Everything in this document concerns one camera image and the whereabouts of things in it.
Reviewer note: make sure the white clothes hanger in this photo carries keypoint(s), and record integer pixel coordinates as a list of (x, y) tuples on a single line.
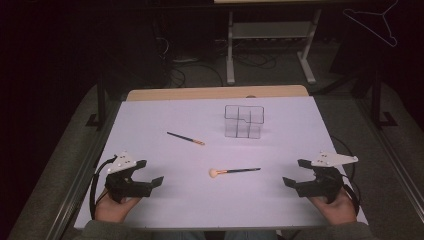
[(386, 36)]

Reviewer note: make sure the black metal stand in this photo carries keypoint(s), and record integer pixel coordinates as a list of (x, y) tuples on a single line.
[(101, 100), (376, 100)]

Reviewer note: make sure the aluminium rail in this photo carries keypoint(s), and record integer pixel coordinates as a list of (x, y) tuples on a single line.
[(393, 156), (80, 186)]

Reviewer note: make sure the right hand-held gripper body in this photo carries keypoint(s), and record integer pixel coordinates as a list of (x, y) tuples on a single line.
[(328, 185)]

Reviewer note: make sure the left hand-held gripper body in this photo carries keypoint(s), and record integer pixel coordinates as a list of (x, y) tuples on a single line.
[(120, 186)]

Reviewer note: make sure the person's right hand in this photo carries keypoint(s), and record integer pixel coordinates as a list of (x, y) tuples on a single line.
[(338, 211)]

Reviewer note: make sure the clear acrylic organizer box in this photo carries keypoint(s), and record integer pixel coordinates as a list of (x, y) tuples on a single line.
[(243, 123)]

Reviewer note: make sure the fluffy peach makeup brush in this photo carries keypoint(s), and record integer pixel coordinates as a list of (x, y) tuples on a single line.
[(213, 172)]

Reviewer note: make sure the person's left hand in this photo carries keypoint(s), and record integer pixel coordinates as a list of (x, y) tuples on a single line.
[(111, 210)]

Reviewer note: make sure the grey metal desk frame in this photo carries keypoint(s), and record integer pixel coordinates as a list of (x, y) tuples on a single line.
[(271, 30)]

